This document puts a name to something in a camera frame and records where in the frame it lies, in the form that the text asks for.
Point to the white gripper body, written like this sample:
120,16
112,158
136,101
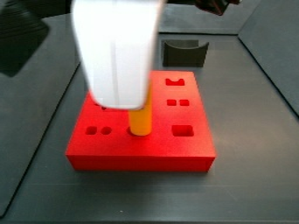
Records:
116,33

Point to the yellow oval peg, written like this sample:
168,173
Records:
141,118

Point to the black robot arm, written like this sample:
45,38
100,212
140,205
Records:
214,5

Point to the dark grey curved holder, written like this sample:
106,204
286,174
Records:
185,53

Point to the red shape-sorter block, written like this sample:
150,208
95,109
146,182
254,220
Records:
180,145

